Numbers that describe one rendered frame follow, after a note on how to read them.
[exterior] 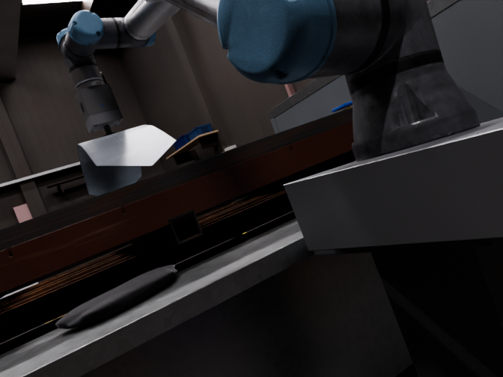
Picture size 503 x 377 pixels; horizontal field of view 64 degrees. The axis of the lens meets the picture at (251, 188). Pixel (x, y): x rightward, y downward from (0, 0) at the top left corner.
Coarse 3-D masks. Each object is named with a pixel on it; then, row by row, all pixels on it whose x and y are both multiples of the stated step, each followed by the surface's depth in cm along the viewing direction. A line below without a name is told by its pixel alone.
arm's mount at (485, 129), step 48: (432, 144) 35; (480, 144) 30; (288, 192) 50; (336, 192) 43; (384, 192) 38; (432, 192) 34; (480, 192) 31; (336, 240) 46; (384, 240) 40; (432, 240) 36
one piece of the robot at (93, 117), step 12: (84, 84) 106; (96, 84) 107; (108, 84) 110; (84, 96) 106; (96, 96) 107; (108, 96) 109; (84, 108) 107; (96, 108) 107; (108, 108) 108; (96, 120) 106; (108, 120) 108; (120, 120) 111; (108, 132) 110
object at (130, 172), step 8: (120, 168) 129; (128, 168) 131; (136, 168) 134; (96, 176) 126; (104, 176) 128; (112, 176) 130; (120, 176) 132; (128, 176) 134; (136, 176) 137; (88, 184) 127; (96, 184) 129; (104, 184) 131; (112, 184) 133; (88, 192) 130
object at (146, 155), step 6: (162, 144) 89; (168, 144) 89; (144, 150) 88; (150, 150) 87; (156, 150) 87; (162, 150) 86; (126, 156) 86; (132, 156) 85; (138, 156) 85; (144, 156) 85; (150, 156) 84; (156, 156) 84; (108, 162) 84; (114, 162) 84; (120, 162) 83; (126, 162) 83; (132, 162) 83; (138, 162) 82
